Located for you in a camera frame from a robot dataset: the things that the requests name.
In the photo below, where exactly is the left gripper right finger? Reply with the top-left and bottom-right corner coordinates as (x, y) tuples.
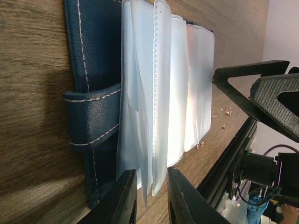
(167, 167), (229, 224)

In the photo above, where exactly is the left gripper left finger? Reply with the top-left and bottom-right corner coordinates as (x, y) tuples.
(78, 169), (137, 224)

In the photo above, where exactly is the blue card holder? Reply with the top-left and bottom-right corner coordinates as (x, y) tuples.
(64, 0), (215, 208)

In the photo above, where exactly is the black aluminium front rail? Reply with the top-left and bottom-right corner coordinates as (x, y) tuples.
(197, 118), (257, 209)

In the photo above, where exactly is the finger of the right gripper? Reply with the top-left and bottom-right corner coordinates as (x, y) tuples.
(213, 60), (290, 124)

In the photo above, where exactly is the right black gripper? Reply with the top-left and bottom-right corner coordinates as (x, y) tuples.
(239, 67), (299, 205)

